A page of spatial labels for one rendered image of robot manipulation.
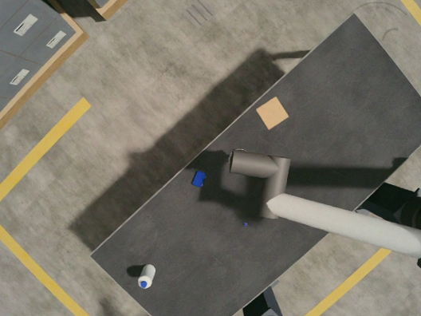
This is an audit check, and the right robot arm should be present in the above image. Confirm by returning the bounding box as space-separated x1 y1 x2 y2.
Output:
230 149 421 268

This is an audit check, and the beige flat mat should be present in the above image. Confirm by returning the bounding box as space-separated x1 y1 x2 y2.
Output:
256 97 288 129

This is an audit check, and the white bottle with blue cap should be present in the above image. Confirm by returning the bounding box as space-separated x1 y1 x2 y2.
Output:
138 264 155 288

